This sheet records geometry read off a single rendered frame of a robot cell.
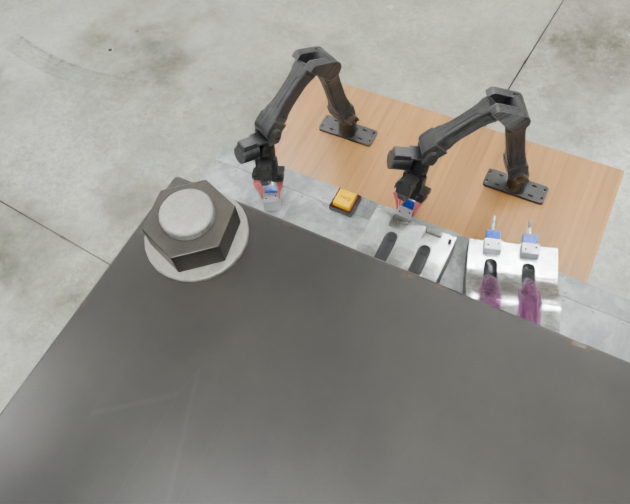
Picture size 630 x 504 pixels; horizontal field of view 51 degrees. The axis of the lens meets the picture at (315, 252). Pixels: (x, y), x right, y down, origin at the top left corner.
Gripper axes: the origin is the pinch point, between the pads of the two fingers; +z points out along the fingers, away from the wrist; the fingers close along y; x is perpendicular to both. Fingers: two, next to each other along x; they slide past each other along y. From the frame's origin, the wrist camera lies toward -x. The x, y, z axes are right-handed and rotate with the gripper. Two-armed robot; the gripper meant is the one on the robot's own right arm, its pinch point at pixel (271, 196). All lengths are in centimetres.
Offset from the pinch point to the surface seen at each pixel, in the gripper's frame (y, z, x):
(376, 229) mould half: 33.3, 4.4, -17.3
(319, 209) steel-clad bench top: 15.5, 5.4, -0.6
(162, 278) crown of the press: 6, -57, -135
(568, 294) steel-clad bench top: 89, 22, -31
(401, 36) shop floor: 57, -6, 180
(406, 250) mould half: 41.8, 8.3, -23.8
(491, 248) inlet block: 67, 9, -24
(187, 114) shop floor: -59, 18, 140
